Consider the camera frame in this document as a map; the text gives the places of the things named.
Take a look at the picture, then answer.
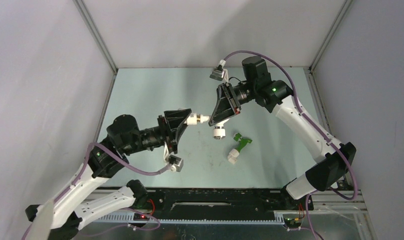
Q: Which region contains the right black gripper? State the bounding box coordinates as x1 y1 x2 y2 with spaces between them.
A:
208 81 256 128

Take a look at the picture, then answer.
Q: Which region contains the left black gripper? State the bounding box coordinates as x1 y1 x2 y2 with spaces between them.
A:
124 110 193 154

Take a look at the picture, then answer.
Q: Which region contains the white elbow fitting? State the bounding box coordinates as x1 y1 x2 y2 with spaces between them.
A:
183 113 199 126
227 148 240 165

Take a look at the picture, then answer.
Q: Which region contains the white plastic faucet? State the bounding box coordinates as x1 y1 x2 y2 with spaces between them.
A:
196 113 228 141

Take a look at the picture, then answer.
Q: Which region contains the green plastic faucet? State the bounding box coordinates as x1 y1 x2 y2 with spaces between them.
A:
233 133 253 152

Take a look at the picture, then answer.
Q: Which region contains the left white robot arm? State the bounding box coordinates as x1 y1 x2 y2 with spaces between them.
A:
23 108 198 240

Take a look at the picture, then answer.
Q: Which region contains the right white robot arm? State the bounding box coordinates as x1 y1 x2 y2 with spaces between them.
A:
208 55 356 209

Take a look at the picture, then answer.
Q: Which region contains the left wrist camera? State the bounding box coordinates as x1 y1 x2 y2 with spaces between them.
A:
163 144 184 172

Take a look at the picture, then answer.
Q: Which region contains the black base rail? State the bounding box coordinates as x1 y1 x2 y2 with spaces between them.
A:
132 187 313 222

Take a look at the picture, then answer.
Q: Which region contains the grey cable duct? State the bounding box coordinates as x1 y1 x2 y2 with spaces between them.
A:
95 211 285 227

